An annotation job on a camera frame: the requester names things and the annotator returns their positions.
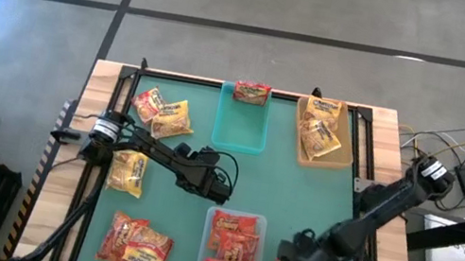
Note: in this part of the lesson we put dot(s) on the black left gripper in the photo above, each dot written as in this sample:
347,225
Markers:
204,183

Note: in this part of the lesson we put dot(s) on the clear plastic bin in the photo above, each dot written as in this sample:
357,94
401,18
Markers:
262,227

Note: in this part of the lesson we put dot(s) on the brown plastic bin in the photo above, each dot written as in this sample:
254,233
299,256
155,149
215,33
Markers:
346,141

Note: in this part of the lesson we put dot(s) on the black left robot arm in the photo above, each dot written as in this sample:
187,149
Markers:
152,147

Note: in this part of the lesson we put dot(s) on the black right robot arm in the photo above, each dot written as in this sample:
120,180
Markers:
387,206

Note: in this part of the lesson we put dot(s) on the teal plastic bin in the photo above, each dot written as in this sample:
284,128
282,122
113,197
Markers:
240,127

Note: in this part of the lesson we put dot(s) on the green table mat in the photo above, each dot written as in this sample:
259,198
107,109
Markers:
288,193

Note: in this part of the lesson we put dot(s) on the white paper sheet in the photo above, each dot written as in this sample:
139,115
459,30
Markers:
449,260

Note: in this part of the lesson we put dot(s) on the yellow black hazard strip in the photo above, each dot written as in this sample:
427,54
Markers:
32,193

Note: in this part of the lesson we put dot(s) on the black metal table frame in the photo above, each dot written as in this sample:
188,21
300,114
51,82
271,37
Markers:
184,78

